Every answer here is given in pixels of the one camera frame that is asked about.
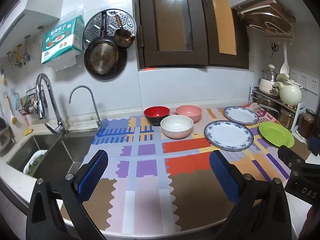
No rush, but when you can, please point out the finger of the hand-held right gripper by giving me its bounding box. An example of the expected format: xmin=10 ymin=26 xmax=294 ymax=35
xmin=277 ymin=145 xmax=320 ymax=178

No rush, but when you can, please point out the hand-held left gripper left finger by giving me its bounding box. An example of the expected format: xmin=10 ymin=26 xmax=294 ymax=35
xmin=26 ymin=149 xmax=109 ymax=240

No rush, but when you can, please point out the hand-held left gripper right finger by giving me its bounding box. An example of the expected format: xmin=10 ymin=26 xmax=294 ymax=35
xmin=209 ymin=150 xmax=292 ymax=240

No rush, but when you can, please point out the green plate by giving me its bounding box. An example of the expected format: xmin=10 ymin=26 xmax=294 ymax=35
xmin=258 ymin=122 xmax=295 ymax=148

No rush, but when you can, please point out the blue floral white plate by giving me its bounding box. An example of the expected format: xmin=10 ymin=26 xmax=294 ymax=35
xmin=204 ymin=120 xmax=254 ymax=152
xmin=223 ymin=106 xmax=259 ymax=125

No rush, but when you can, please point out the white bowl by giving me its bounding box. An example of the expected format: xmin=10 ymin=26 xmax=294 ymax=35
xmin=160 ymin=115 xmax=194 ymax=139

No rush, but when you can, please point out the pink bowl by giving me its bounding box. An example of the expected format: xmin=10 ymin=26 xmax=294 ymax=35
xmin=176 ymin=105 xmax=202 ymax=123

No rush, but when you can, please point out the red bowl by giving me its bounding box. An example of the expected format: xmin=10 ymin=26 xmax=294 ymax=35
xmin=144 ymin=106 xmax=170 ymax=126

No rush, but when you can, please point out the black box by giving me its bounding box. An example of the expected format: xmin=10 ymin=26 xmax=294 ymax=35
xmin=309 ymin=136 xmax=320 ymax=157

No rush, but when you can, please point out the glass jar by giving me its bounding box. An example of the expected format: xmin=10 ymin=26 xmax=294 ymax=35
xmin=299 ymin=109 xmax=316 ymax=138

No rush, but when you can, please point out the steel pot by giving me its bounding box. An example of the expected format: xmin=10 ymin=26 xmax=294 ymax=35
xmin=255 ymin=97 xmax=278 ymax=117
xmin=277 ymin=107 xmax=298 ymax=128

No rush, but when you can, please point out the steel sink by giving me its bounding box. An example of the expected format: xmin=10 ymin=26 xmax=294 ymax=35
xmin=6 ymin=133 xmax=97 ymax=180

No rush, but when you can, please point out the white pot rack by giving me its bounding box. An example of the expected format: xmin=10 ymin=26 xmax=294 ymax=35
xmin=249 ymin=82 xmax=307 ymax=133

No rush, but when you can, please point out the colourful patterned mat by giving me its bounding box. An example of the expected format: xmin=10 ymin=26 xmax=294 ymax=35
xmin=59 ymin=102 xmax=310 ymax=234

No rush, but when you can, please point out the white sink basket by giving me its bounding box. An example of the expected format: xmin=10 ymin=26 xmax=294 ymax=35
xmin=23 ymin=149 xmax=48 ymax=175

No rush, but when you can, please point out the cream kettle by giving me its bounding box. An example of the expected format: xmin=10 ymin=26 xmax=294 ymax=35
xmin=275 ymin=73 xmax=304 ymax=107

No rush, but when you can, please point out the cream cooking pot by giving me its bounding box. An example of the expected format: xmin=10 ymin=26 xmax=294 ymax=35
xmin=258 ymin=77 xmax=280 ymax=97

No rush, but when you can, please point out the chrome gooseneck faucet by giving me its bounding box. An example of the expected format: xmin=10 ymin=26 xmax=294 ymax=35
xmin=69 ymin=85 xmax=102 ymax=130

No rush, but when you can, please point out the glass pot lid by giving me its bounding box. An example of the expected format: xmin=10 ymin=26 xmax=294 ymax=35
xmin=262 ymin=64 xmax=278 ymax=82

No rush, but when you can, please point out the white rice paddle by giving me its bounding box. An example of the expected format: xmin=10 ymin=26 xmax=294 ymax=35
xmin=279 ymin=42 xmax=290 ymax=75

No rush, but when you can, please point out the dark round container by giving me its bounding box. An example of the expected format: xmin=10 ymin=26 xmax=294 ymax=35
xmin=0 ymin=117 xmax=15 ymax=157

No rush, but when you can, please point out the white yellow dish brush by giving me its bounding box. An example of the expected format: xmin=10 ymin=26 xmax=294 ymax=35
xmin=7 ymin=97 xmax=18 ymax=124

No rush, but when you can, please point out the chrome pull-out faucet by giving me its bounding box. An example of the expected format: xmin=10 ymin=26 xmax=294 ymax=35
xmin=36 ymin=73 xmax=69 ymax=137

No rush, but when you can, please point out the black frying pan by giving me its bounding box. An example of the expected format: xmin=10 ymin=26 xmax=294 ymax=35
xmin=84 ymin=11 xmax=128 ymax=81

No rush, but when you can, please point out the green paper towel pack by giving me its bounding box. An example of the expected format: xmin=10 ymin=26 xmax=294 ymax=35
xmin=41 ymin=15 xmax=84 ymax=65

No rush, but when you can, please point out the dark wooden cutting board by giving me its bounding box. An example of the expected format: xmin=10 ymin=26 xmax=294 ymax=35
xmin=246 ymin=11 xmax=293 ymax=34

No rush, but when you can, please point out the small copper pot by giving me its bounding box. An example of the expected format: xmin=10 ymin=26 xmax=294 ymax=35
xmin=114 ymin=14 xmax=136 ymax=48

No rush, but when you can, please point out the round steel steamer plate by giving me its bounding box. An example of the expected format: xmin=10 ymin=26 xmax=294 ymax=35
xmin=83 ymin=8 xmax=137 ymax=50

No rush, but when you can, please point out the light wooden cutting board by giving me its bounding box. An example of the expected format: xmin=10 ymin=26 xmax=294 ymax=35
xmin=236 ymin=0 xmax=297 ymax=23

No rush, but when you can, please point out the black wire sponge basket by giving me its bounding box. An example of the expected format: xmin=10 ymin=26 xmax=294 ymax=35
xmin=18 ymin=86 xmax=47 ymax=115

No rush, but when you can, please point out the white plastic wall holder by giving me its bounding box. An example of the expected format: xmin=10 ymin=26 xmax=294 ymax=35
xmin=46 ymin=51 xmax=78 ymax=72

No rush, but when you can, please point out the white wire wall rack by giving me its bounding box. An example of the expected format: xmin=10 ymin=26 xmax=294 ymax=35
xmin=247 ymin=21 xmax=294 ymax=43

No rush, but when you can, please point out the brown window frame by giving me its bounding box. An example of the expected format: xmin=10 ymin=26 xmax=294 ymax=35
xmin=132 ymin=0 xmax=250 ymax=70

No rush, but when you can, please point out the yellow wall hook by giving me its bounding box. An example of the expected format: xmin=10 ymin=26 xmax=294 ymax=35
xmin=14 ymin=44 xmax=23 ymax=68

